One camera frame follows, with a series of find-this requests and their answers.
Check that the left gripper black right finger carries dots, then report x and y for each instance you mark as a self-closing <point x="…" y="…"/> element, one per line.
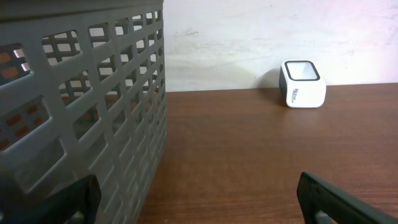
<point x="321" y="202"/>

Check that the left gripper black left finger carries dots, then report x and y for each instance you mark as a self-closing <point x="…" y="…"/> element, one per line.
<point x="82" y="197"/>

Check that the white barcode scanner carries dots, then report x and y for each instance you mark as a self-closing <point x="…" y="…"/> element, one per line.
<point x="301" y="84"/>

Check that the grey plastic mesh basket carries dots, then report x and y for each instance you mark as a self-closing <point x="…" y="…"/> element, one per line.
<point x="82" y="92"/>

